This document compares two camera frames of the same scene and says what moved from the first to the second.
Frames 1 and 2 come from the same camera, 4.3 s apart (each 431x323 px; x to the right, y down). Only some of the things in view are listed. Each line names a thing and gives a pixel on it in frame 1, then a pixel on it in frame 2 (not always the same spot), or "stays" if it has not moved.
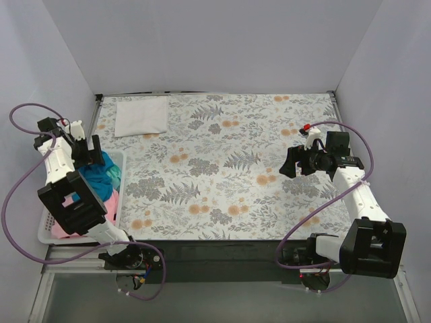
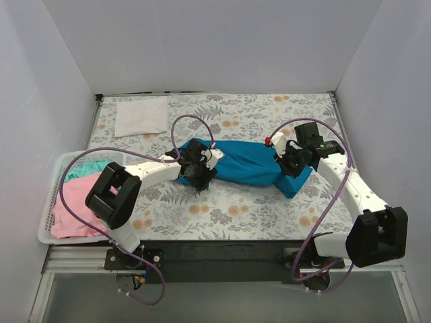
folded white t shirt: [141, 116] stays
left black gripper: [91, 152] → [201, 178]
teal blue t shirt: [98, 178] → [238, 162]
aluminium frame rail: [89, 264] stays
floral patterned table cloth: [215, 175] stays
